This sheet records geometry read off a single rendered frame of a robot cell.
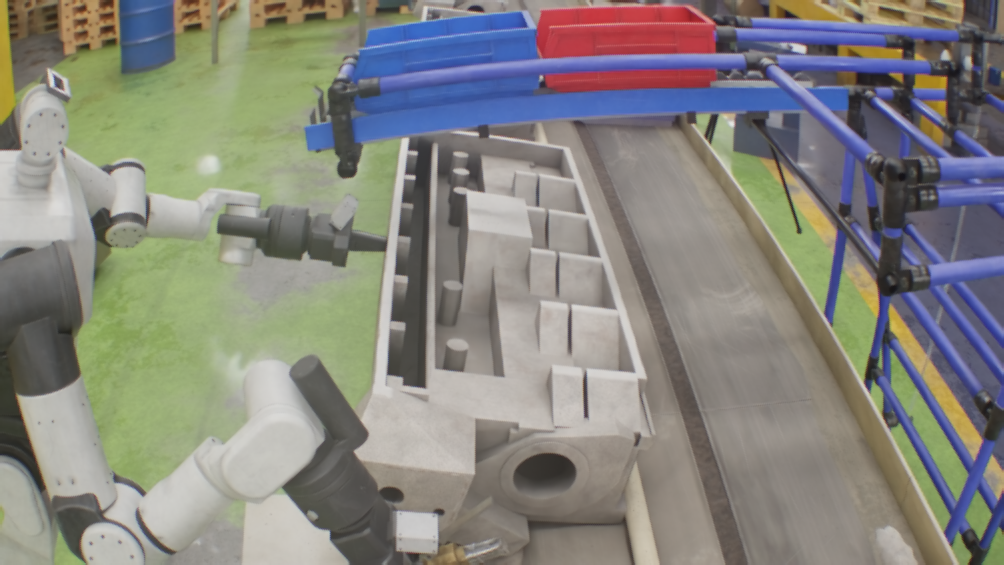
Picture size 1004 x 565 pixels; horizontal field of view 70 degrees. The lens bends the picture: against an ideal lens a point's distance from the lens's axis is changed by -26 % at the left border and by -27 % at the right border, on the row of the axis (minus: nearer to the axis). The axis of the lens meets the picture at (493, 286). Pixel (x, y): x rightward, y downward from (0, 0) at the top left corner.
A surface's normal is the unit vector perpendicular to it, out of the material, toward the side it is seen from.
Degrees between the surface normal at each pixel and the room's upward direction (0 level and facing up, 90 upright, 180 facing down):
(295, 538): 0
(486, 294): 46
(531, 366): 10
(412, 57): 92
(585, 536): 0
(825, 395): 2
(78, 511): 77
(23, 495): 90
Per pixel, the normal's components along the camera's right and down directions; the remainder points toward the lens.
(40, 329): 0.60, 0.13
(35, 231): 0.58, -0.33
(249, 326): 0.00, -0.88
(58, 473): 0.20, 0.26
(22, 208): 0.29, -0.87
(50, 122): 0.54, 0.49
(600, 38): 0.05, 0.51
